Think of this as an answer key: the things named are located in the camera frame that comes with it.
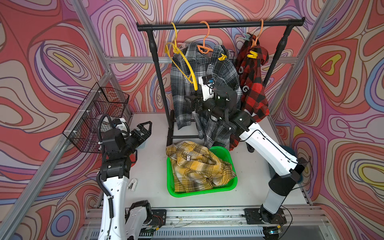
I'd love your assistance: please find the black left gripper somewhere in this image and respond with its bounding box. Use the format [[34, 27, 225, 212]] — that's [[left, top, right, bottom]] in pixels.
[[120, 122, 150, 159]]

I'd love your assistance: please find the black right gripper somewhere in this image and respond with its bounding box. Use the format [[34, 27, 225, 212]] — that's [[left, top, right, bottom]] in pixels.
[[184, 89, 228, 123]]

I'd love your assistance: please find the grey plaid long-sleeve shirt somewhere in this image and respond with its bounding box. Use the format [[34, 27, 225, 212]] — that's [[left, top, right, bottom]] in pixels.
[[171, 43, 242, 148]]

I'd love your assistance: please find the orange hanger with grey shirt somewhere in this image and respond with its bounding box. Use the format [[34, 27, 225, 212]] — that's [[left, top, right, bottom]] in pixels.
[[197, 21, 213, 55]]

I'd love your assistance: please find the yellow plastic hanger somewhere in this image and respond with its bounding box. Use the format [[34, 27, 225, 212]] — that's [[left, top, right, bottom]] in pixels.
[[164, 22, 199, 92]]

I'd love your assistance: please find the yellow plaid long-sleeve shirt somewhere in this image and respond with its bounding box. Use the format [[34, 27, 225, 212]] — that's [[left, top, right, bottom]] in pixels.
[[166, 141, 237, 193]]

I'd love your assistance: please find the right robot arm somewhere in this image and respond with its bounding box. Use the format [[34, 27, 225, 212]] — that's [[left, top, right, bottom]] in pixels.
[[185, 85, 308, 223]]

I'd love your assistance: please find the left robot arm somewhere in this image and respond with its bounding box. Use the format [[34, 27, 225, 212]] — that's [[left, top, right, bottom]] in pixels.
[[96, 114, 153, 240]]

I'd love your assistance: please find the red plaid long-sleeve shirt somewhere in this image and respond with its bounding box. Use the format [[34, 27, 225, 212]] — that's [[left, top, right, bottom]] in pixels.
[[229, 32, 271, 151]]

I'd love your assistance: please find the orange hanger with red shirt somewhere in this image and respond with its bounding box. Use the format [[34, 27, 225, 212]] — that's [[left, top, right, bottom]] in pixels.
[[251, 19, 264, 48]]

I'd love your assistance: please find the red plastic cup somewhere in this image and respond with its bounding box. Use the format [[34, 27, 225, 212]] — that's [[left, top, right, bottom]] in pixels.
[[130, 150, 138, 167]]

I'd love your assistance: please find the white clothespin on table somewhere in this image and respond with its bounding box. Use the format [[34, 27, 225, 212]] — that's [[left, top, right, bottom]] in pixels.
[[128, 179, 138, 192]]

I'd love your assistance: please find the green plastic basket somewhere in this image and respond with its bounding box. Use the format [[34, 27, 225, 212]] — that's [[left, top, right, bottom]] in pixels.
[[167, 146, 238, 198]]

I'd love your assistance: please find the yellow clothespin on red shirt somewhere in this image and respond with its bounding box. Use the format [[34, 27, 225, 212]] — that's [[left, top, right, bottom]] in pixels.
[[247, 51, 259, 59]]

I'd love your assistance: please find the dark teal bin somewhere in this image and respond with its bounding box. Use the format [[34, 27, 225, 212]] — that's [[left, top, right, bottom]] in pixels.
[[268, 144, 305, 184]]

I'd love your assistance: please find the black clothes rack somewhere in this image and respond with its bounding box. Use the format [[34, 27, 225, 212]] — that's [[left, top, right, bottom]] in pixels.
[[136, 16, 306, 154]]

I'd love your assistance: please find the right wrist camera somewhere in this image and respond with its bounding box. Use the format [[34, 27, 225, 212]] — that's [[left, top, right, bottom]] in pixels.
[[199, 75, 215, 101]]

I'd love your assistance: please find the black wire basket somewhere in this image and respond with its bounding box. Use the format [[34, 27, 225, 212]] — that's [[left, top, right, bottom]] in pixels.
[[63, 83, 130, 154]]

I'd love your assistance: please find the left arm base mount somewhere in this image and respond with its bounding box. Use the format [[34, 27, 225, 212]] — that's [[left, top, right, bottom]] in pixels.
[[143, 209, 167, 228]]

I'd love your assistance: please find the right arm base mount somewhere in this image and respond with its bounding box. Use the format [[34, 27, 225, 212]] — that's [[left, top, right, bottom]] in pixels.
[[244, 208, 287, 225]]

